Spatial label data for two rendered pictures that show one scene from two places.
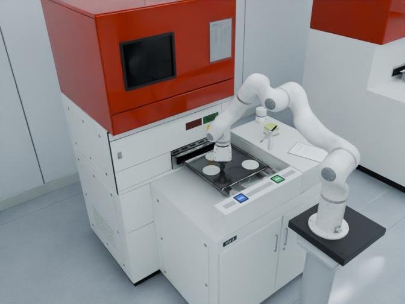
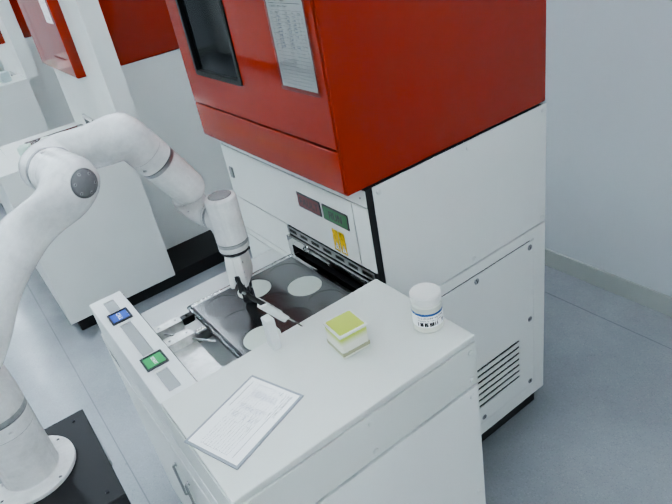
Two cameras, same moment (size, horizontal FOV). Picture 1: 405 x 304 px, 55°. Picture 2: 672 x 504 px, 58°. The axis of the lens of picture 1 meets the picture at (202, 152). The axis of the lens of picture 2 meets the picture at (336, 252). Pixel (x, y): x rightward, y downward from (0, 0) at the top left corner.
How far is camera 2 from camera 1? 2.76 m
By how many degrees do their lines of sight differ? 79
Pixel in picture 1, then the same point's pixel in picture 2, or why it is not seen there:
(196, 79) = (271, 109)
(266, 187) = (134, 346)
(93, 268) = not seen: hidden behind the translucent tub
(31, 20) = not seen: outside the picture
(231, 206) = (105, 308)
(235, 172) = (237, 320)
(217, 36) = (282, 30)
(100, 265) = not seen: hidden behind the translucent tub
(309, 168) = (171, 414)
